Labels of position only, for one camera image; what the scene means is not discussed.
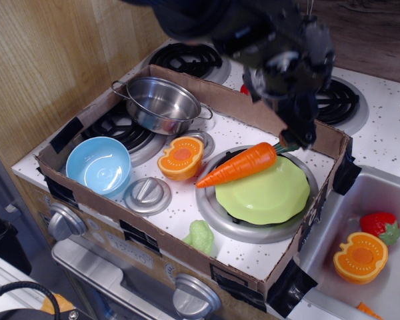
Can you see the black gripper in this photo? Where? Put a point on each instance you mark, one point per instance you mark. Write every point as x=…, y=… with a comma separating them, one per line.
x=285, y=53

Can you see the orange toy carrot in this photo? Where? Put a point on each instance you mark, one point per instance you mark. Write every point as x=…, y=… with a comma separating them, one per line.
x=248, y=162

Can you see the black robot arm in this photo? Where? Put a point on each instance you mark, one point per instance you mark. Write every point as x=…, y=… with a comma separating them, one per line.
x=197, y=21

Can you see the light green plate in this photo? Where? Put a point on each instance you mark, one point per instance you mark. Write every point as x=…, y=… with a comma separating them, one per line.
x=271, y=196

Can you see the black burner back right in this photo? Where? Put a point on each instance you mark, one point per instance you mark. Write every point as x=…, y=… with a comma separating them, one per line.
x=337, y=103

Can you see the silver stovetop knob middle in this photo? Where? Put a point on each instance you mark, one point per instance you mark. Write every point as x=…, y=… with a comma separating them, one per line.
x=205, y=138

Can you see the silver stovetop knob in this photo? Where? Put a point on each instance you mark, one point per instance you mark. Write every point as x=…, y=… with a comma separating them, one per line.
x=148, y=196
x=205, y=138

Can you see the silver sink basin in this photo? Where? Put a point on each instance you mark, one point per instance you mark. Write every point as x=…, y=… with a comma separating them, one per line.
x=333, y=297

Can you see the black burner back left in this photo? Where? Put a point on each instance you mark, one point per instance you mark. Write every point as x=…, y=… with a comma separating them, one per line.
x=196, y=60

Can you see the orange half on stove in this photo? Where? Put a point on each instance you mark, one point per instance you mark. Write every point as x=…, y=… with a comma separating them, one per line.
x=182, y=159

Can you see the red strawberry in sink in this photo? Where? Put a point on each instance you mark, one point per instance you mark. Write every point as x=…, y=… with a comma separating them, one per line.
x=383, y=225

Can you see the small steel pot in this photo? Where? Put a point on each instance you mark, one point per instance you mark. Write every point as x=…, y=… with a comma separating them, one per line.
x=161, y=106

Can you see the light green toy vegetable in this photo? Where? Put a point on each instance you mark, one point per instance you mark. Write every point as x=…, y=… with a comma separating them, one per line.
x=200, y=237

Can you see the orange half in sink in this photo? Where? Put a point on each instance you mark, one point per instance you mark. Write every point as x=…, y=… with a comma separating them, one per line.
x=361, y=258

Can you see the silver stovetop knob front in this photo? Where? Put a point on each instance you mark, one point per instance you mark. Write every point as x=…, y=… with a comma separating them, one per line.
x=148, y=196

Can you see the black burner front left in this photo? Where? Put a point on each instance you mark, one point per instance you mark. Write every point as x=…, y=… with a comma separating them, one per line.
x=118, y=124

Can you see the orange piece in sink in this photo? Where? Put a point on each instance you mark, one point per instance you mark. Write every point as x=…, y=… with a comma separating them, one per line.
x=366, y=309

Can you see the light blue bowl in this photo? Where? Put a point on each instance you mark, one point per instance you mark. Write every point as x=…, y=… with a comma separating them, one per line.
x=102, y=164

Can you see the silver oven knob right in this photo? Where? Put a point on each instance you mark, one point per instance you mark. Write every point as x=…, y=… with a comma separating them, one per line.
x=193, y=299

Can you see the silver oven knob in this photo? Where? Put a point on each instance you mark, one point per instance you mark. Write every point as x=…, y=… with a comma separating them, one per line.
x=193, y=299
x=64, y=223

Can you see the silver oven knob left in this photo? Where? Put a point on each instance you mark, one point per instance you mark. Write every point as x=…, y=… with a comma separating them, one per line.
x=64, y=223

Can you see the orange object bottom left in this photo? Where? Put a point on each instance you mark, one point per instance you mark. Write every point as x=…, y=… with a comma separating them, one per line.
x=64, y=305

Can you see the silver oven door handle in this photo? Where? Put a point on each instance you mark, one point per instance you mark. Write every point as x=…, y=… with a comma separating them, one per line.
x=105, y=280

